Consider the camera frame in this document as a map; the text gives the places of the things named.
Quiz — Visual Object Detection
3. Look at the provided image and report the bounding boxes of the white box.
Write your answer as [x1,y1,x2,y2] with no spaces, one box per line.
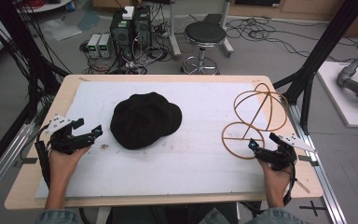
[121,6,135,21]

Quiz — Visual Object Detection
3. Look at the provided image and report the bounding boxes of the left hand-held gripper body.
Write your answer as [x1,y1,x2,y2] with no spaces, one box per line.
[45,114,95,156]

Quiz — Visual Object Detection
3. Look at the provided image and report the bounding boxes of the black frame post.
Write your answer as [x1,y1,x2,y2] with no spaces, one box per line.
[0,0,63,185]
[272,0,358,135]

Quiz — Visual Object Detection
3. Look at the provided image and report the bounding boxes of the black round stool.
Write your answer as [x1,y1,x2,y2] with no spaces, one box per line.
[181,21,227,76]

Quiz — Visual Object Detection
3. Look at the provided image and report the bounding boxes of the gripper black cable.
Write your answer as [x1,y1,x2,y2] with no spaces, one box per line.
[34,123,52,189]
[282,161,298,207]

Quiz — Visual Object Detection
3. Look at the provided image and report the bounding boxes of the person's right hand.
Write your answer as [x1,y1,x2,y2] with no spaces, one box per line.
[256,158,293,196]

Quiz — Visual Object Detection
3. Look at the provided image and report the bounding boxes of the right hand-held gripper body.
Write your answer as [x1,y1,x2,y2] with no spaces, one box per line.
[256,133,317,172]

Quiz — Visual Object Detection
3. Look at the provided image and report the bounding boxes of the grey power supply unit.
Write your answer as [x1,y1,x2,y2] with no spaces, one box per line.
[86,33,103,59]
[98,33,114,59]

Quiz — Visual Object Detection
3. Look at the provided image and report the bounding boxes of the clear plastic sheet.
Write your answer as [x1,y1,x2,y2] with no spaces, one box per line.
[39,18,83,42]

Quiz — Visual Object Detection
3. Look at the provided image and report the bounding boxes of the tangle of cables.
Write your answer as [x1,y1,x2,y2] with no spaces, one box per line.
[79,36,172,76]

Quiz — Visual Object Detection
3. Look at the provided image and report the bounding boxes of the aluminium rail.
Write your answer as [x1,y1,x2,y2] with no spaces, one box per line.
[0,121,35,209]
[287,104,349,224]

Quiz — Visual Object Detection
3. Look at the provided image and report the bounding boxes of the white floor board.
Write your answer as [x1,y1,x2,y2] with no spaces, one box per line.
[316,60,358,131]

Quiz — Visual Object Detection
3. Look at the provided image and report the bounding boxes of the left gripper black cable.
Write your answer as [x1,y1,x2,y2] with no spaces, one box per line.
[34,123,52,189]

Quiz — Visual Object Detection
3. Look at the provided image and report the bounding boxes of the person's left hand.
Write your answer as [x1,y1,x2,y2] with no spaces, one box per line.
[48,145,91,189]

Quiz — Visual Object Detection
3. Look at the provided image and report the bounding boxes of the white table mat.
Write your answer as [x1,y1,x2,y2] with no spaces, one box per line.
[34,80,278,199]

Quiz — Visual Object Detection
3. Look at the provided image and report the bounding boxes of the black cap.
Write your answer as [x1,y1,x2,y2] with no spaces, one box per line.
[109,91,183,150]

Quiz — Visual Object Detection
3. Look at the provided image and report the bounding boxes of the black floor cables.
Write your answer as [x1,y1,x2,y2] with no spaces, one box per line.
[225,16,358,64]

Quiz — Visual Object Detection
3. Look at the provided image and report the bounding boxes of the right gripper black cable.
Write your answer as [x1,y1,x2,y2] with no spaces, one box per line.
[282,161,298,207]

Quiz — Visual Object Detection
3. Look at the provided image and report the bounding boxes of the black computer tower green label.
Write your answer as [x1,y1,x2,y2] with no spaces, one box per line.
[109,11,136,62]

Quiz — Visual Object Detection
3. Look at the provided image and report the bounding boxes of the white stand leg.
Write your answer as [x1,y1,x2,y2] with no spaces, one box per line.
[219,0,235,58]
[167,0,183,60]

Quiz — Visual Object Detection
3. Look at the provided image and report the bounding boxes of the brown wire hat stand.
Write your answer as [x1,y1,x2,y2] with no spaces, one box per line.
[221,82,290,160]

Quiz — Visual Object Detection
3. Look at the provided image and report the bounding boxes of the round white table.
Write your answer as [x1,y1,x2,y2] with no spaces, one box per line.
[14,0,73,14]

